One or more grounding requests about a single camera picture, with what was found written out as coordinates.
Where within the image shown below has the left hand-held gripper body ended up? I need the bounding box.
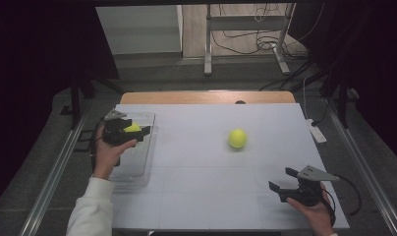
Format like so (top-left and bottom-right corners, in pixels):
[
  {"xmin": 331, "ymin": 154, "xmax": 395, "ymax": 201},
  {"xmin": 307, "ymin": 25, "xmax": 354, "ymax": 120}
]
[{"xmin": 102, "ymin": 109, "xmax": 145, "ymax": 148}]

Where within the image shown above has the white metal desk frame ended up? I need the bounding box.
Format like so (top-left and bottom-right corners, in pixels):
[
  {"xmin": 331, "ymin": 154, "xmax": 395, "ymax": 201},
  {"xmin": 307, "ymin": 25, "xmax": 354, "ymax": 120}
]
[{"xmin": 203, "ymin": 3, "xmax": 297, "ymax": 77}]

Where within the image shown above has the yellow-green tennis ball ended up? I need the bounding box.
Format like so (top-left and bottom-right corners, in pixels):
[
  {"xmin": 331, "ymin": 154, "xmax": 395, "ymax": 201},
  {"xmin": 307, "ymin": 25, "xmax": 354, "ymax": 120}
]
[
  {"xmin": 123, "ymin": 122, "xmax": 142, "ymax": 134},
  {"xmin": 227, "ymin": 128, "xmax": 249, "ymax": 149}
]

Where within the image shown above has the person's left hand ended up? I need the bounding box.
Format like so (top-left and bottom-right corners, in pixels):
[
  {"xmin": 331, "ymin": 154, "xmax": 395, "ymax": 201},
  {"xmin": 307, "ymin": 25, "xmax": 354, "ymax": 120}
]
[{"xmin": 92, "ymin": 125, "xmax": 139, "ymax": 182}]

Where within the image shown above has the black curtain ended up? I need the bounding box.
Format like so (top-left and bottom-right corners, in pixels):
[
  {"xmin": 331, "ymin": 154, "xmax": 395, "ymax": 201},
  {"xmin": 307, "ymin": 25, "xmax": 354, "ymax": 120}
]
[
  {"xmin": 287, "ymin": 0, "xmax": 397, "ymax": 169},
  {"xmin": 0, "ymin": 0, "xmax": 120, "ymax": 210}
]

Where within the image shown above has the right hand-held gripper black cable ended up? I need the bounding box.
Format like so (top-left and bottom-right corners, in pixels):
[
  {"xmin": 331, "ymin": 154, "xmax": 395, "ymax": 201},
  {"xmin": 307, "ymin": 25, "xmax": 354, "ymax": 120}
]
[{"xmin": 322, "ymin": 174, "xmax": 364, "ymax": 227}]

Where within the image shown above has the black metal stand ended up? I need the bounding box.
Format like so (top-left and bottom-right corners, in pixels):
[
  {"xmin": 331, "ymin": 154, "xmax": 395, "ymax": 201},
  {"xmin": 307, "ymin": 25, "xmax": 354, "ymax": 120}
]
[
  {"xmin": 60, "ymin": 77, "xmax": 98, "ymax": 131},
  {"xmin": 319, "ymin": 75, "xmax": 352, "ymax": 130}
]

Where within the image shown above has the clear plastic container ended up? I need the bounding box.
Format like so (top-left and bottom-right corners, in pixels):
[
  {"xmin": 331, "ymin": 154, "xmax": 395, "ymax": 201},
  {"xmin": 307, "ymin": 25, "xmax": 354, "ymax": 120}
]
[{"xmin": 107, "ymin": 111, "xmax": 159, "ymax": 192}]

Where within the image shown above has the person's right hand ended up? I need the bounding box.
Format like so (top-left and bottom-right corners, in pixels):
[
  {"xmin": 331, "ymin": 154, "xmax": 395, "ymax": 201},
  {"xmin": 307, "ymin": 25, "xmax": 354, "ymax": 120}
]
[{"xmin": 286, "ymin": 183, "xmax": 337, "ymax": 236}]

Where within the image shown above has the white cabinet panel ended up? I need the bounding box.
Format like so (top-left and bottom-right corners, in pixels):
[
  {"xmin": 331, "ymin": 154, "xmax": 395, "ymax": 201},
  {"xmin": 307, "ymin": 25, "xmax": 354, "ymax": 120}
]
[{"xmin": 95, "ymin": 4, "xmax": 184, "ymax": 56}]

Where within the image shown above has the black rectangular floor frame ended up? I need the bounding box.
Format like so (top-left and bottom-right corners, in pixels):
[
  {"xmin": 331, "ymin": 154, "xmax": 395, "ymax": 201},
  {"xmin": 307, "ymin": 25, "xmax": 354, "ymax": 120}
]
[{"xmin": 73, "ymin": 129, "xmax": 97, "ymax": 153}]

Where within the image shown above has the left hand-held gripper black cable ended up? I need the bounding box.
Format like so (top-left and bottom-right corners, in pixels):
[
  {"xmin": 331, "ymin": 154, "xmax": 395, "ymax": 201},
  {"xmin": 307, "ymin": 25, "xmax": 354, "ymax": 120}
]
[{"xmin": 87, "ymin": 117, "xmax": 106, "ymax": 175}]

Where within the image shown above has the hand-held gripper black cable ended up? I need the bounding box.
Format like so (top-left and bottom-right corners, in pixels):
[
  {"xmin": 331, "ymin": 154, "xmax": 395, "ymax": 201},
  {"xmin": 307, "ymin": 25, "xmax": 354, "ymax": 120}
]
[
  {"xmin": 87, "ymin": 117, "xmax": 106, "ymax": 175},
  {"xmin": 322, "ymin": 174, "xmax": 364, "ymax": 227}
]

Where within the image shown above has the aluminium floor rail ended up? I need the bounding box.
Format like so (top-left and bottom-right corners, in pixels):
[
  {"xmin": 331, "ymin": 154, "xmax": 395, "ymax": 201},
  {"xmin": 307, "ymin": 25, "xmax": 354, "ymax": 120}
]
[
  {"xmin": 326, "ymin": 97, "xmax": 397, "ymax": 236},
  {"xmin": 27, "ymin": 107, "xmax": 90, "ymax": 236}
]

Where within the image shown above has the white power strip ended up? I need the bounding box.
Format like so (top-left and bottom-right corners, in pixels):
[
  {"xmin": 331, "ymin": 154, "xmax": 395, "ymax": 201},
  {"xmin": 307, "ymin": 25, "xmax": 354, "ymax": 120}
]
[{"xmin": 305, "ymin": 118, "xmax": 328, "ymax": 145}]

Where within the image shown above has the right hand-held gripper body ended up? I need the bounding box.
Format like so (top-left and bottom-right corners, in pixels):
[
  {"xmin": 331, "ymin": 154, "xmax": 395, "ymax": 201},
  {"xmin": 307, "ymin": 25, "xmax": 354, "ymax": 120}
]
[{"xmin": 279, "ymin": 164, "xmax": 341, "ymax": 207}]

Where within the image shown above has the tangle of black floor cables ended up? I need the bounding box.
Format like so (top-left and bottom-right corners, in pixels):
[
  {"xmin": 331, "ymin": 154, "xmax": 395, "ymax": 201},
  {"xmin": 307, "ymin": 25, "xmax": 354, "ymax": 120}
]
[{"xmin": 210, "ymin": 3, "xmax": 310, "ymax": 62}]

